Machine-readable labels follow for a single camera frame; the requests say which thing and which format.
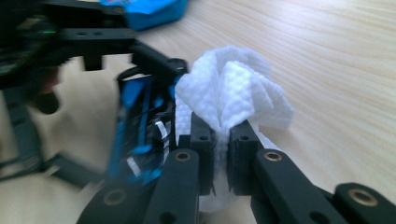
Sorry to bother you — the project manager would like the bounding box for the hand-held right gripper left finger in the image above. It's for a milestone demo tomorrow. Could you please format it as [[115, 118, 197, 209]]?
[[178, 112, 216, 196]]

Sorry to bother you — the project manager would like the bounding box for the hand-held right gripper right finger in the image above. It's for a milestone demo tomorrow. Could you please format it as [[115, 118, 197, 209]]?
[[227, 119, 264, 196]]

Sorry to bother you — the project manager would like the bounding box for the blue wet wipes pack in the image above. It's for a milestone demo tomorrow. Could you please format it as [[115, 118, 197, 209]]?
[[99, 0, 190, 32]]

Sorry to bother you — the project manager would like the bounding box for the blue toy car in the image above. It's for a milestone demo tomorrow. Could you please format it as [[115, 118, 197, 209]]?
[[106, 74, 188, 186]]

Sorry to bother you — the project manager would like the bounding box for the white wet wipe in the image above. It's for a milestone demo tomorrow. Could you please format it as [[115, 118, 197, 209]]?
[[174, 45, 295, 213]]

